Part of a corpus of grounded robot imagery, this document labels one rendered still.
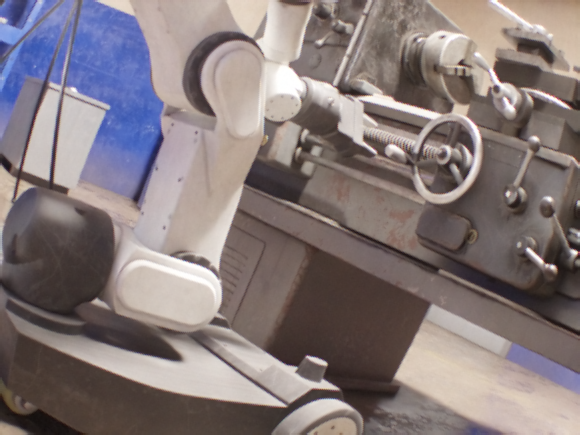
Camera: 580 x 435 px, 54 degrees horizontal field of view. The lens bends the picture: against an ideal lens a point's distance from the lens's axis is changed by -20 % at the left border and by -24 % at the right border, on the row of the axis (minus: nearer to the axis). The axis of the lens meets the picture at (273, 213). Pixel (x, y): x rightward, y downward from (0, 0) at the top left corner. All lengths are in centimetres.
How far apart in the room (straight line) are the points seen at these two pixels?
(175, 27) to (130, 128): 432
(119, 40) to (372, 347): 359
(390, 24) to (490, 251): 102
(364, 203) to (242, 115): 90
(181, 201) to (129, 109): 423
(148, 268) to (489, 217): 70
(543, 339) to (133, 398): 75
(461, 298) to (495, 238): 14
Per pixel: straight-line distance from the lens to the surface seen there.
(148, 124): 536
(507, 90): 137
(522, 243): 127
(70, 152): 374
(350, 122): 129
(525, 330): 126
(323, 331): 201
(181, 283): 105
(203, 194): 108
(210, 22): 103
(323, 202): 200
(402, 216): 178
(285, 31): 111
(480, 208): 141
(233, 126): 102
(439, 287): 141
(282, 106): 117
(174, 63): 102
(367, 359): 219
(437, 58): 205
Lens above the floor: 49
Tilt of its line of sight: 2 degrees down
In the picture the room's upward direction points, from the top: 23 degrees clockwise
